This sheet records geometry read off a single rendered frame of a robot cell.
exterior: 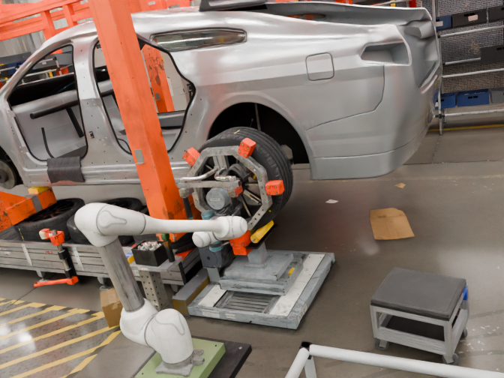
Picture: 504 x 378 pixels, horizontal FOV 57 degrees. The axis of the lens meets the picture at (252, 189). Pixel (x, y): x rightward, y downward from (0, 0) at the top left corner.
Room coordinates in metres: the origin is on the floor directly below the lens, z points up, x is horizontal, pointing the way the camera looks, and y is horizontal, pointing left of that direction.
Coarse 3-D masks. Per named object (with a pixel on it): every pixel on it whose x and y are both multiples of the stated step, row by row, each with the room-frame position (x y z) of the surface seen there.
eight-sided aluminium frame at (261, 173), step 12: (204, 156) 2.81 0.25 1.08; (240, 156) 2.68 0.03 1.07; (192, 168) 2.87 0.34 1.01; (252, 168) 2.65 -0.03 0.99; (264, 168) 2.67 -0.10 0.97; (264, 180) 2.63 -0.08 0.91; (264, 192) 2.63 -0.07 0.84; (204, 204) 2.91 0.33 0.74; (264, 204) 2.63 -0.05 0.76; (252, 228) 2.71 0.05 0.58
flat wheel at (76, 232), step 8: (112, 200) 4.18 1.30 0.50; (120, 200) 4.14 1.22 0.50; (128, 200) 4.08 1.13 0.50; (136, 200) 4.02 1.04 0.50; (128, 208) 3.85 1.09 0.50; (136, 208) 3.82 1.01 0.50; (72, 216) 3.96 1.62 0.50; (72, 224) 3.73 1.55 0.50; (72, 232) 3.70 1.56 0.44; (80, 232) 3.62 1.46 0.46; (72, 240) 3.75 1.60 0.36; (80, 240) 3.63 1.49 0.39; (120, 240) 3.62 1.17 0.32; (128, 240) 3.66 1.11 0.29
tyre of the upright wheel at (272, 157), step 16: (240, 128) 2.96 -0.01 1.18; (208, 144) 2.88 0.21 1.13; (224, 144) 2.83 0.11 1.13; (256, 144) 2.76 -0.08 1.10; (272, 144) 2.84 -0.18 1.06; (256, 160) 2.73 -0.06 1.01; (272, 160) 2.71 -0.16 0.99; (288, 160) 2.85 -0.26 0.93; (272, 176) 2.68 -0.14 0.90; (288, 176) 2.79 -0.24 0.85; (288, 192) 2.80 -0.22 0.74; (272, 208) 2.71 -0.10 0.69; (256, 224) 2.77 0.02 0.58
